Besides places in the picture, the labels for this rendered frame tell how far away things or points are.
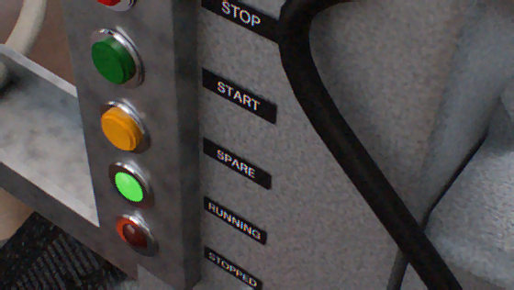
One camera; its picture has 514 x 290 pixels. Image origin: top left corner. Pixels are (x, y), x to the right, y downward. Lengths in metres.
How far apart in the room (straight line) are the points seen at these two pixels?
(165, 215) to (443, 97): 0.22
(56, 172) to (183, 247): 0.36
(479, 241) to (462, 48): 0.12
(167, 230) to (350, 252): 0.13
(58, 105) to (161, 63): 0.51
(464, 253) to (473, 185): 0.04
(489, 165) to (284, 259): 0.13
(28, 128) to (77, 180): 0.09
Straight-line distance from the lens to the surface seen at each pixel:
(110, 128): 0.46
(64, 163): 0.86
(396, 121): 0.35
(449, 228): 0.41
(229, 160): 0.44
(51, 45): 2.69
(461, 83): 0.34
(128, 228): 0.53
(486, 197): 0.43
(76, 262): 1.15
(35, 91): 0.92
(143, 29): 0.40
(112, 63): 0.42
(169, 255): 0.53
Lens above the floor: 1.68
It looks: 47 degrees down
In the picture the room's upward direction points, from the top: 3 degrees clockwise
